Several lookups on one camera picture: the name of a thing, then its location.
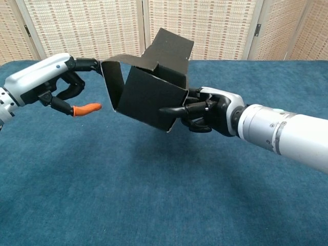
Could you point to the blue felt table cover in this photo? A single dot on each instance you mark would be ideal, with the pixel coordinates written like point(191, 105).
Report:
point(153, 192)

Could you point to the woven folding screen panel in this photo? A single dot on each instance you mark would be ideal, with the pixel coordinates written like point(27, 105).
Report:
point(10, 30)
point(82, 28)
point(279, 28)
point(317, 33)
point(217, 28)

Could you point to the black cardboard box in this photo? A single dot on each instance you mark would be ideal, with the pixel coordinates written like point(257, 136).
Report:
point(151, 102)

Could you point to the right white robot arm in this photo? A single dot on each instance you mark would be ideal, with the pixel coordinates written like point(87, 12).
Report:
point(282, 130)

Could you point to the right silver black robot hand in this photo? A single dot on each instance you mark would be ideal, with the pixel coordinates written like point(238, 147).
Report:
point(220, 107)

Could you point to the black screen hinge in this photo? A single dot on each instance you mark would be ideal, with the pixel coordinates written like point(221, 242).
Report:
point(27, 30)
point(258, 28)

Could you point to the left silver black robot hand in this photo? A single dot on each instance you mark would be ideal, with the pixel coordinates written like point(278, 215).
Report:
point(36, 74)

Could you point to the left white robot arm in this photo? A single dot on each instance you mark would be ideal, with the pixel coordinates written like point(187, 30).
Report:
point(5, 107)

